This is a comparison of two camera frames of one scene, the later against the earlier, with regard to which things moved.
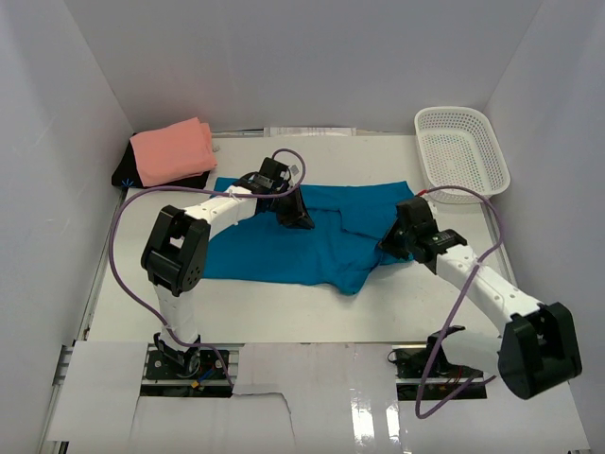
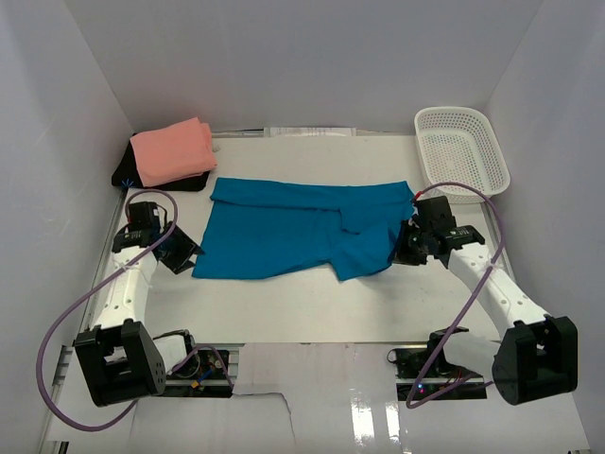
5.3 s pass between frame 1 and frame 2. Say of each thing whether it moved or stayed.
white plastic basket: stayed
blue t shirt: stayed
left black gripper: moved
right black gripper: moved
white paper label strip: stayed
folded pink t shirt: stayed
